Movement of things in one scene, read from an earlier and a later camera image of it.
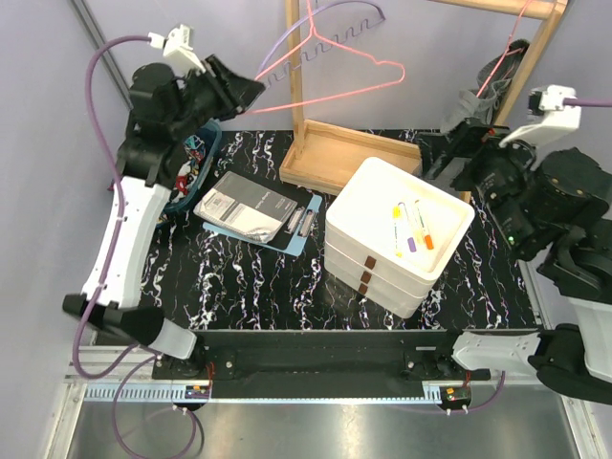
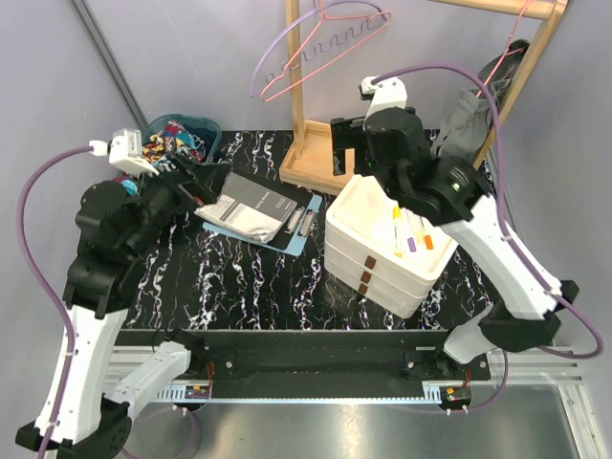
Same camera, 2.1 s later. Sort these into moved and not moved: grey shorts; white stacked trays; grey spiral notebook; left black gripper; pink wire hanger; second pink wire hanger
Moved: pink wire hanger; left black gripper
Not moved: second pink wire hanger; white stacked trays; grey shorts; grey spiral notebook
